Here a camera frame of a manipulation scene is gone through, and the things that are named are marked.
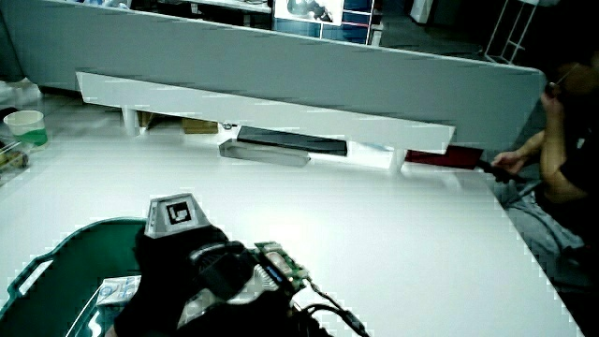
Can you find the person's right hand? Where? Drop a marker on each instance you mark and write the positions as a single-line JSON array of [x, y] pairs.
[[168, 262]]

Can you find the green plastic plate tray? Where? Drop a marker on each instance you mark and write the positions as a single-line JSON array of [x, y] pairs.
[[75, 262]]

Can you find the brown cardboard box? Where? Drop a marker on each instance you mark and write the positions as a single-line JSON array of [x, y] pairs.
[[199, 126]]

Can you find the grey flat tray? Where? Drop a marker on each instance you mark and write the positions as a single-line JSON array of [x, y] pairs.
[[262, 153]]

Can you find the white desk shelf riser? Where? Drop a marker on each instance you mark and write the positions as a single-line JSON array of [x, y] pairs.
[[262, 114]]

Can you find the flat black box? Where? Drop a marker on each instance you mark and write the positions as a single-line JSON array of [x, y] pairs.
[[295, 140]]

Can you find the clear snack container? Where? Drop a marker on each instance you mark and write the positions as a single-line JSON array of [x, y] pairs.
[[11, 158]]

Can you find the white green paper cup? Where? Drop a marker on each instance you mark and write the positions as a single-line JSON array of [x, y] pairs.
[[27, 127]]

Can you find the grey partition panel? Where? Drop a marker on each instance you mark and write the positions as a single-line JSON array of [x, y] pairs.
[[290, 65]]

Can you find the red box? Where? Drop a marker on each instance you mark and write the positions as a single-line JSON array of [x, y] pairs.
[[444, 156]]

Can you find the blue white shelf unit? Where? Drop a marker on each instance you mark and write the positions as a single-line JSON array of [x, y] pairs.
[[351, 21]]

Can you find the black handheld device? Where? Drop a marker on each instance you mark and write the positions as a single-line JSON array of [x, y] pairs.
[[501, 173]]

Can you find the white metal rack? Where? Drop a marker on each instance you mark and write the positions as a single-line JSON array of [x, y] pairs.
[[512, 33]]

